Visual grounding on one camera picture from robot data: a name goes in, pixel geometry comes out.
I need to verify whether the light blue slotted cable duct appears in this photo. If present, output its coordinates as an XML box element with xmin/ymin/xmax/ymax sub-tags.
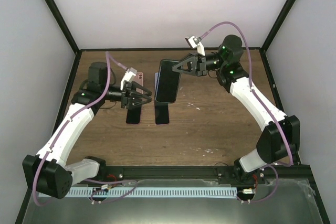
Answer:
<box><xmin>66</xmin><ymin>187</ymin><xmax>237</xmax><ymax>199</ymax></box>

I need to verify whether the black enclosure frame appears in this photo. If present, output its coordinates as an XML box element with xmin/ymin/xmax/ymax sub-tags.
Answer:
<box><xmin>13</xmin><ymin>0</ymin><xmax>332</xmax><ymax>224</ymax></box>

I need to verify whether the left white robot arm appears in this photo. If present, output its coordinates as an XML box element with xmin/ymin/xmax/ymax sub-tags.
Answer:
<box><xmin>23</xmin><ymin>62</ymin><xmax>152</xmax><ymax>199</ymax></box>

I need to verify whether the black front mounting rail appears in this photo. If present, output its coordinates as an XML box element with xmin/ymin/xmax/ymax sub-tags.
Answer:
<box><xmin>85</xmin><ymin>165</ymin><xmax>313</xmax><ymax>185</ymax></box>

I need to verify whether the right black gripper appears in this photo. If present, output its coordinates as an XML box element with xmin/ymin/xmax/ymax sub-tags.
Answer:
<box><xmin>172</xmin><ymin>52</ymin><xmax>226</xmax><ymax>77</ymax></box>

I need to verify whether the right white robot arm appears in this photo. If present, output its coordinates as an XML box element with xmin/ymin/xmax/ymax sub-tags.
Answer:
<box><xmin>171</xmin><ymin>35</ymin><xmax>300</xmax><ymax>184</ymax></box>

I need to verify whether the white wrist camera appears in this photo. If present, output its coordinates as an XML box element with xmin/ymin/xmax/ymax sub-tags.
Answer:
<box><xmin>120</xmin><ymin>68</ymin><xmax>137</xmax><ymax>91</ymax></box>
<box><xmin>185</xmin><ymin>35</ymin><xmax>205</xmax><ymax>56</ymax></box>

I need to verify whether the pink phone case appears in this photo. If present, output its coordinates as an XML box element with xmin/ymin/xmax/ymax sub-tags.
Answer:
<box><xmin>134</xmin><ymin>72</ymin><xmax>144</xmax><ymax>94</ymax></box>

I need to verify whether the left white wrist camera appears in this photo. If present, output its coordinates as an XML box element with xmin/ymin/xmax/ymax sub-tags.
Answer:
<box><xmin>120</xmin><ymin>68</ymin><xmax>137</xmax><ymax>91</ymax></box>

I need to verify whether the black screen pink phone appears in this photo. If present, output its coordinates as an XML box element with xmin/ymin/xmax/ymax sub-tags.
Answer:
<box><xmin>126</xmin><ymin>107</ymin><xmax>141</xmax><ymax>124</ymax></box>

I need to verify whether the lavender phone case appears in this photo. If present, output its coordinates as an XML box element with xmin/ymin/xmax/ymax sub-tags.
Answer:
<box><xmin>154</xmin><ymin>72</ymin><xmax>159</xmax><ymax>94</ymax></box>

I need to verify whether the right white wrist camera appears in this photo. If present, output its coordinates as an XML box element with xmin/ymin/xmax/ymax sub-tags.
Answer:
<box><xmin>185</xmin><ymin>35</ymin><xmax>205</xmax><ymax>56</ymax></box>

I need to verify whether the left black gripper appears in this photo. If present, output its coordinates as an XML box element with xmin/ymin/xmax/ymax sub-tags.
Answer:
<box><xmin>102</xmin><ymin>81</ymin><xmax>152</xmax><ymax>110</ymax></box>

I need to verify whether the black phone case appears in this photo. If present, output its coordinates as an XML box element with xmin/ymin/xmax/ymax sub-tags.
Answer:
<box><xmin>154</xmin><ymin>59</ymin><xmax>182</xmax><ymax>104</ymax></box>

